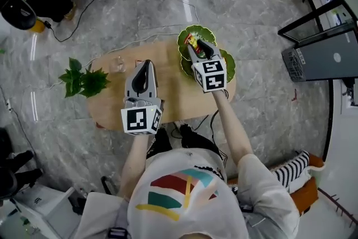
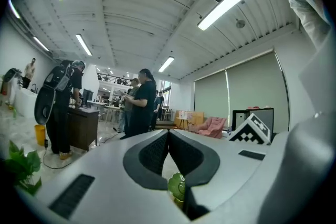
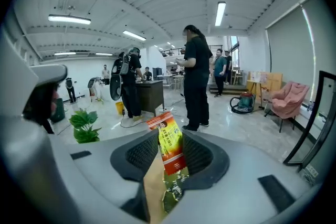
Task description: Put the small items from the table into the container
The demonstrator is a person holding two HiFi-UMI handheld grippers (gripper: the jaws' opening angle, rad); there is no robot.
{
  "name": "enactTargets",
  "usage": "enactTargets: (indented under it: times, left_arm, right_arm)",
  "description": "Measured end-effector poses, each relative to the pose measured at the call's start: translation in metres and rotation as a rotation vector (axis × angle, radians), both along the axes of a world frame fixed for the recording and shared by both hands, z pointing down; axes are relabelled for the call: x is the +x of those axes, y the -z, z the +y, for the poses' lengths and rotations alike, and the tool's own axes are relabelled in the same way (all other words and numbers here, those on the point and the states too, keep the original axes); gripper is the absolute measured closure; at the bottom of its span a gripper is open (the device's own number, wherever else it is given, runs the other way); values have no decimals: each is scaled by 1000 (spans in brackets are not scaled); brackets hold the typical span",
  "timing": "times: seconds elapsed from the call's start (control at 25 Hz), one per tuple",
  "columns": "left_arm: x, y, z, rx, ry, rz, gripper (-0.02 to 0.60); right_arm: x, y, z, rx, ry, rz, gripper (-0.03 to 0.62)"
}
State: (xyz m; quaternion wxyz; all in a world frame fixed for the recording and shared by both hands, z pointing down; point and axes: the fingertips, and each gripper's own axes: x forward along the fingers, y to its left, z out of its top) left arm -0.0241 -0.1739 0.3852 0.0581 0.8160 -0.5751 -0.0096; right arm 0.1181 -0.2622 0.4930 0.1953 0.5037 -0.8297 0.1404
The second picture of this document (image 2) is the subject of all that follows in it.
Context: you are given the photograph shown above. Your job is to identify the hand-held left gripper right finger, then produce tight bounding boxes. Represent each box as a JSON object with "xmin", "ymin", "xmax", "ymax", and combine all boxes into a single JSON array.
[{"xmin": 169, "ymin": 129, "xmax": 271, "ymax": 221}]

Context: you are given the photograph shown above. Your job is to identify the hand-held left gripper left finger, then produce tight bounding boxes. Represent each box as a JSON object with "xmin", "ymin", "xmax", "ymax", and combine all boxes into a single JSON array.
[{"xmin": 15, "ymin": 129, "xmax": 192, "ymax": 224}]

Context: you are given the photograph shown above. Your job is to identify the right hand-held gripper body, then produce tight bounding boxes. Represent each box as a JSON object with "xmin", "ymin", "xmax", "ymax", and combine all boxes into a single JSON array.
[{"xmin": 227, "ymin": 112, "xmax": 271, "ymax": 146}]

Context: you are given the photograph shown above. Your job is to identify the green leaf plate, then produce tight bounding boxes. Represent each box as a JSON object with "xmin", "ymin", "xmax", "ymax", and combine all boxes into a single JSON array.
[{"xmin": 167, "ymin": 172, "xmax": 186, "ymax": 210}]

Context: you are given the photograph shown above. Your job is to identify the pink chair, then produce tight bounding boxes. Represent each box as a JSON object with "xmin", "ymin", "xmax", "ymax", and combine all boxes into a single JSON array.
[{"xmin": 195, "ymin": 116, "xmax": 227, "ymax": 140}]

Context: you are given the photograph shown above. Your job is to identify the grey roller blind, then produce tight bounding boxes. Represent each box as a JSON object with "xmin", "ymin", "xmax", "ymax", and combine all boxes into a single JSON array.
[
  {"xmin": 194, "ymin": 70, "xmax": 228, "ymax": 130},
  {"xmin": 225, "ymin": 51, "xmax": 290, "ymax": 135}
]

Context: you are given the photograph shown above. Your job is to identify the light wooden cabinet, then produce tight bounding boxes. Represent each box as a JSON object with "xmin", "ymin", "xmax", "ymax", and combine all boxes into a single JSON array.
[{"xmin": 174, "ymin": 110, "xmax": 205, "ymax": 130}]

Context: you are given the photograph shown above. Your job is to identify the dark wooden desk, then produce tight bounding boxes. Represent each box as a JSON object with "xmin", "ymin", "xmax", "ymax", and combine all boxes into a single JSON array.
[{"xmin": 66, "ymin": 105, "xmax": 100, "ymax": 152}]

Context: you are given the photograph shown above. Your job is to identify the white sign easel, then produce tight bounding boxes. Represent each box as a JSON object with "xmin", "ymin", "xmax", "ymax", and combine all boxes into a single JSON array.
[{"xmin": 178, "ymin": 110, "xmax": 194, "ymax": 130}]

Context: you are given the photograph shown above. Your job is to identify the yellow bucket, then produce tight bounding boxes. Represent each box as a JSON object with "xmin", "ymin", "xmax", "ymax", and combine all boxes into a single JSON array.
[{"xmin": 34, "ymin": 124, "xmax": 48, "ymax": 146}]

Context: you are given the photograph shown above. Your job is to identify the green leafy plant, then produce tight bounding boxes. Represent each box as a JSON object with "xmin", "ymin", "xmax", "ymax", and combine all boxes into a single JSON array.
[{"xmin": 3, "ymin": 140, "xmax": 43, "ymax": 196}]

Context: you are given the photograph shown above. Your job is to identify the black computer monitor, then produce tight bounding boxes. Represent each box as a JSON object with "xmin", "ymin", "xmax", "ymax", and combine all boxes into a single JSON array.
[{"xmin": 81, "ymin": 88, "xmax": 95, "ymax": 108}]

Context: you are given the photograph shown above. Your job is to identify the black oval device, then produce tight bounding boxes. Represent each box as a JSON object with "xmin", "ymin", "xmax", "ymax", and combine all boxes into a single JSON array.
[{"xmin": 34, "ymin": 83, "xmax": 57, "ymax": 126}]

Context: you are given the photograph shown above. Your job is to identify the white counter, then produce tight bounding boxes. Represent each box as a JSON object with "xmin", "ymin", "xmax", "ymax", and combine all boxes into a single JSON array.
[{"xmin": 14, "ymin": 86, "xmax": 38, "ymax": 119}]

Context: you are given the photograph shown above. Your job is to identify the black power cable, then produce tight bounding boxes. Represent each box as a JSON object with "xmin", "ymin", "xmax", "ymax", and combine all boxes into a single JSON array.
[{"xmin": 43, "ymin": 138, "xmax": 77, "ymax": 170}]

